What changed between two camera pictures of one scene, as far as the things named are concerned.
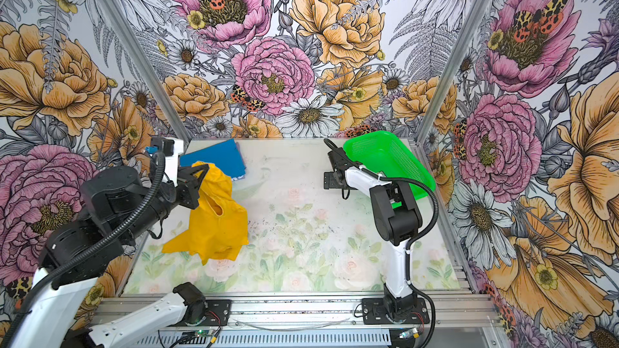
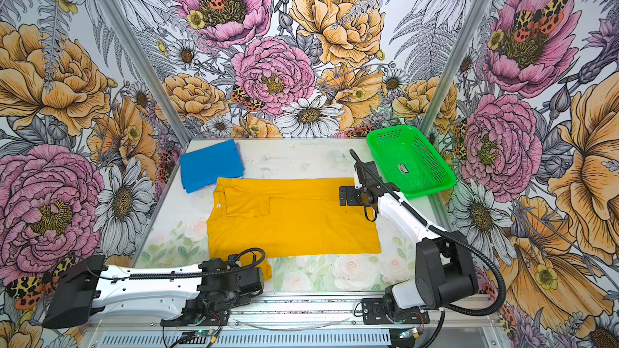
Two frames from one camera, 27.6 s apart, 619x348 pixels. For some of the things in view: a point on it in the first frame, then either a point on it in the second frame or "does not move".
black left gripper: [190, 187] -> [243, 300]
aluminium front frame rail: [307, 314] does not move
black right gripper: [330, 181] -> [351, 200]
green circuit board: [200, 333] does not move
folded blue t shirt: [226, 155] does not move
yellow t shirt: [218, 227] -> [288, 215]
